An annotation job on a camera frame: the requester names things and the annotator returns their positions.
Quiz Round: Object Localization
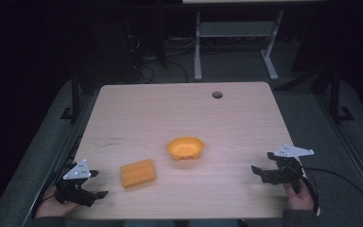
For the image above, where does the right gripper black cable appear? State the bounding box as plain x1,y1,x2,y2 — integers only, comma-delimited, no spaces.
299,166,363,216

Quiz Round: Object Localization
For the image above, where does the orange sponge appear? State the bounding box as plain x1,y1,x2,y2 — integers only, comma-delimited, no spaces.
119,158,157,190

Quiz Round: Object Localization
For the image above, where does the white metal table frame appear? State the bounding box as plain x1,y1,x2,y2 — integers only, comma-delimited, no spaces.
193,9,285,82

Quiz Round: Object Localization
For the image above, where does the black metal stand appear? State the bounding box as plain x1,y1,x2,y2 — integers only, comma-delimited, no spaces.
329,64,356,124

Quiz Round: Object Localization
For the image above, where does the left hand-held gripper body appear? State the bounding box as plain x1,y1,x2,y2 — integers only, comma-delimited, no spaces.
55,159,97,208

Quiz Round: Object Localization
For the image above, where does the person's left hand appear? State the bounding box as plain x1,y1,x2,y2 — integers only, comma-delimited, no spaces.
36,185,78,218

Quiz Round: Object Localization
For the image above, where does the aluminium rail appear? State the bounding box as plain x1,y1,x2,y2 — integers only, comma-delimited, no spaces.
20,91,100,226
315,91,363,211

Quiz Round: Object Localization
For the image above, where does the tangle of floor cables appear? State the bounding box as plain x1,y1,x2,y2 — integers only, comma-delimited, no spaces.
124,32,199,85

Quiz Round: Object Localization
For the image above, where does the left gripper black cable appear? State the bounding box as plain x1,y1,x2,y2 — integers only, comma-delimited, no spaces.
31,162,77,219

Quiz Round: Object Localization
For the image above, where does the orange bowl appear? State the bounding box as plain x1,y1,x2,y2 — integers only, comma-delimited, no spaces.
165,136,206,162

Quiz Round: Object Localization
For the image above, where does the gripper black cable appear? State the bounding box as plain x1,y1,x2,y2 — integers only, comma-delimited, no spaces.
299,166,363,216
31,162,77,219

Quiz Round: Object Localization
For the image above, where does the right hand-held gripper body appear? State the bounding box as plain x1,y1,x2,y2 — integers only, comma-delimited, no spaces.
261,144,315,194

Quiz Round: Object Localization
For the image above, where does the person's right hand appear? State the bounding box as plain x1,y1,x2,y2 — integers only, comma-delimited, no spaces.
283,179,315,212

